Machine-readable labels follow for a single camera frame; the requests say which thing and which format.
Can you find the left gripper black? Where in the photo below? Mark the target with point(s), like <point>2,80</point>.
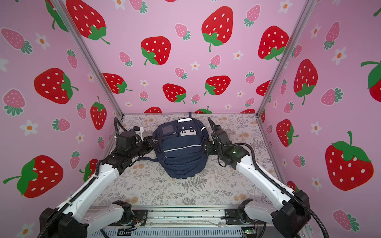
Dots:
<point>150,144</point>

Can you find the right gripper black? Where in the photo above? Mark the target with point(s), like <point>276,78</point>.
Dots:
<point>208,145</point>

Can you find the navy blue student backpack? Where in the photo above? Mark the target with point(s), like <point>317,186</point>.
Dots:
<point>181,147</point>

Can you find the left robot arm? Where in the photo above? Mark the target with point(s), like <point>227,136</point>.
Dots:
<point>68,220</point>

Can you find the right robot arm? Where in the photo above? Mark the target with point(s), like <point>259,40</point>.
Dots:
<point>291,212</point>

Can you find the floral table cloth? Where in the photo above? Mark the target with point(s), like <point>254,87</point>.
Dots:
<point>146,183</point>

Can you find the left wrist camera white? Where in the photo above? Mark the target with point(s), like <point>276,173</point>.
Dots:
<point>138,130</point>

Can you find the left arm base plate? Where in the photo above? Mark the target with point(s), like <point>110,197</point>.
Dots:
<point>134,218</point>

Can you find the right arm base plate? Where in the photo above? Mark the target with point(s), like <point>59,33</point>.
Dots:
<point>236,216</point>

